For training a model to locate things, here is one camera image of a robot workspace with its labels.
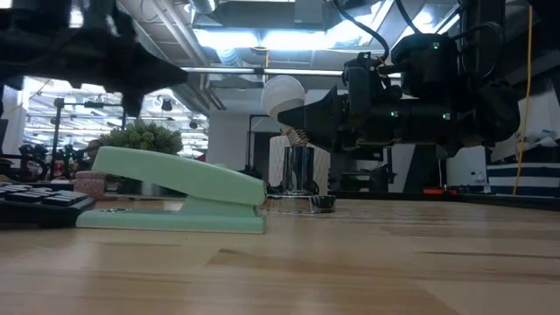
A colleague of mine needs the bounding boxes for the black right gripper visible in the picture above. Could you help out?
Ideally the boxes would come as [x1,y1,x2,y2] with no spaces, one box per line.
[277,86,460,152]

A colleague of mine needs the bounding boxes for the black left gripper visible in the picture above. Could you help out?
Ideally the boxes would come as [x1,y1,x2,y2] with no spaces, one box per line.
[0,25,189,117]

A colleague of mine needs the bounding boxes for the white lightbulb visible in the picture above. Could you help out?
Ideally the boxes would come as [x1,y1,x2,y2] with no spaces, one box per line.
[261,74,310,148]

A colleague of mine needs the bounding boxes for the green artificial potted plant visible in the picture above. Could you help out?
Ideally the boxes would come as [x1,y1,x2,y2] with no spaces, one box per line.
[98,120,185,158]

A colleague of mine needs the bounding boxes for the clear cup with items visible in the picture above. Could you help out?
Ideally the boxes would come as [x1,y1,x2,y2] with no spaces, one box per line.
[267,135,333,197]

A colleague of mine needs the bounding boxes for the person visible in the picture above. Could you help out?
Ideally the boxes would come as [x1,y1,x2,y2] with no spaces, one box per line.
[85,138,104,166]

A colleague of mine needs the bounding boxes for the mint green stapler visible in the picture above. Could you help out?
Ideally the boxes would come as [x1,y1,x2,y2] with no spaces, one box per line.
[76,145,269,235]

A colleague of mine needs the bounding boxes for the black upright panel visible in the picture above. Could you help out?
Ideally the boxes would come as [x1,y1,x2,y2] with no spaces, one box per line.
[402,143,441,193]

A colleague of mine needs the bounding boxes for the white board panel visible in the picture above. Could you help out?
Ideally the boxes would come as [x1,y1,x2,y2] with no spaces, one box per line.
[445,146,487,190]

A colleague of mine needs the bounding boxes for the black calculator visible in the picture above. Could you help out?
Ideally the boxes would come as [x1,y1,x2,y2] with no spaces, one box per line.
[0,182,96,229]

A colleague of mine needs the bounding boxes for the navy white striped box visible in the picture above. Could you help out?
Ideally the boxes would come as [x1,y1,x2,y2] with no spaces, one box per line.
[486,162,560,197]

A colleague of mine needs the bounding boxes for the white crumpled fabric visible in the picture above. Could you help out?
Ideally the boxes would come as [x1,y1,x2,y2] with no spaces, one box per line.
[514,126,560,165]

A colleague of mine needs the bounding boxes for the black camera stand rig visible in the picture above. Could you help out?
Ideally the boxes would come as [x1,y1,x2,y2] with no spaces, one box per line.
[47,96,130,180]

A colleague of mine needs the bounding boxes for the black aluminium table frame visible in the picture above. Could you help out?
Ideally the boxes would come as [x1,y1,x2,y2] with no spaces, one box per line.
[330,189,560,212]

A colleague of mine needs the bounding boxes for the yellow cable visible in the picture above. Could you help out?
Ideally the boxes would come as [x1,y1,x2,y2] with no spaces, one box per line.
[512,3,535,196]

